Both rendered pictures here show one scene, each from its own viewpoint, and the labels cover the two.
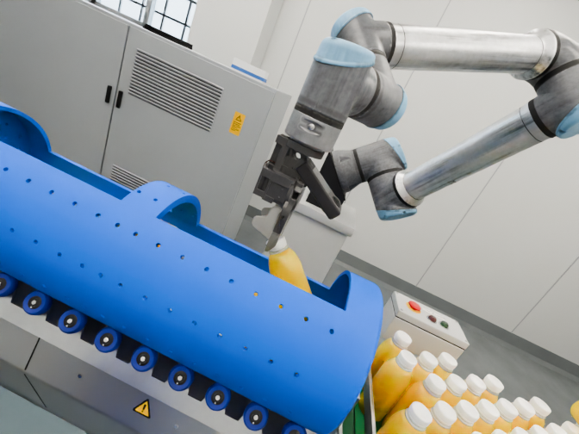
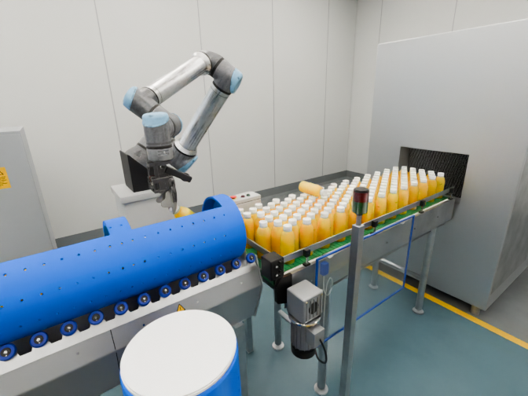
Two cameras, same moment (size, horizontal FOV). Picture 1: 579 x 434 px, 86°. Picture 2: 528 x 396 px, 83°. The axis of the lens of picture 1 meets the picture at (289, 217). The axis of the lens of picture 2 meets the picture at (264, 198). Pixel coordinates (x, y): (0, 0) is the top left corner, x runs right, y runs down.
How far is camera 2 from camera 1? 0.70 m
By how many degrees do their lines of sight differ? 36
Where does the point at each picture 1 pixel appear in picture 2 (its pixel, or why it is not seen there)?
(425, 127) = not seen: hidden behind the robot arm
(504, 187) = not seen: hidden behind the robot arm
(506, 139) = (214, 103)
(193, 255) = (160, 229)
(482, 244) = (229, 149)
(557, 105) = (224, 82)
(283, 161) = (157, 172)
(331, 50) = (153, 121)
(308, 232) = (150, 209)
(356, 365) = (238, 218)
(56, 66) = not seen: outside the picture
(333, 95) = (164, 136)
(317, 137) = (168, 155)
